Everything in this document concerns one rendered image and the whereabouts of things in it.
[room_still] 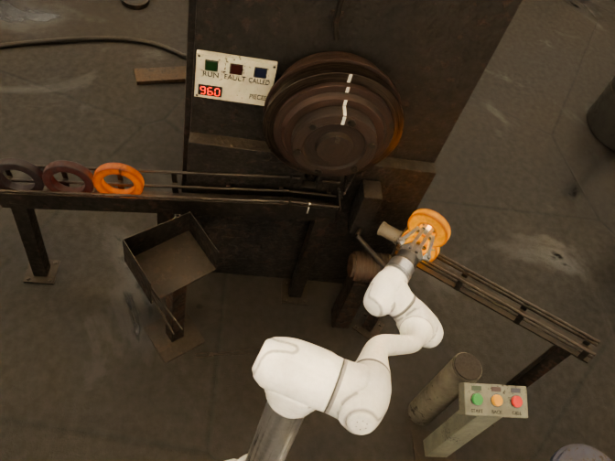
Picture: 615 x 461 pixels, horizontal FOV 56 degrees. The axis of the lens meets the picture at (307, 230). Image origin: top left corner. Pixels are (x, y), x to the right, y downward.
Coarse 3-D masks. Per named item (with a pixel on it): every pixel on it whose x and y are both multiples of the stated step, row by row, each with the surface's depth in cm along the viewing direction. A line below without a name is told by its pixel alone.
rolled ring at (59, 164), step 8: (64, 160) 210; (48, 168) 209; (56, 168) 209; (64, 168) 209; (72, 168) 209; (80, 168) 211; (48, 176) 212; (80, 176) 212; (88, 176) 213; (48, 184) 215; (56, 184) 218; (88, 184) 216
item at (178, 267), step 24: (192, 216) 210; (144, 240) 206; (168, 240) 216; (192, 240) 217; (144, 264) 209; (168, 264) 210; (192, 264) 211; (216, 264) 209; (144, 288) 200; (168, 288) 205; (168, 336) 254; (192, 336) 259; (168, 360) 250
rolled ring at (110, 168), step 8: (104, 168) 210; (112, 168) 209; (120, 168) 210; (128, 168) 212; (96, 176) 212; (104, 176) 212; (128, 176) 213; (136, 176) 213; (96, 184) 216; (104, 184) 219; (136, 184) 216; (104, 192) 220; (112, 192) 221; (120, 192) 222; (128, 192) 221; (136, 192) 220
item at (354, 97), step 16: (304, 96) 179; (320, 96) 178; (336, 96) 178; (352, 96) 179; (368, 96) 180; (288, 112) 184; (304, 112) 182; (368, 112) 182; (384, 112) 185; (288, 128) 187; (384, 128) 189; (288, 144) 193; (384, 144) 197; (288, 160) 202
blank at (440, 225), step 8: (416, 216) 201; (424, 216) 199; (432, 216) 197; (440, 216) 198; (408, 224) 206; (416, 224) 203; (432, 224) 199; (440, 224) 197; (448, 224) 199; (416, 232) 206; (432, 232) 206; (440, 232) 199; (448, 232) 199; (440, 240) 202
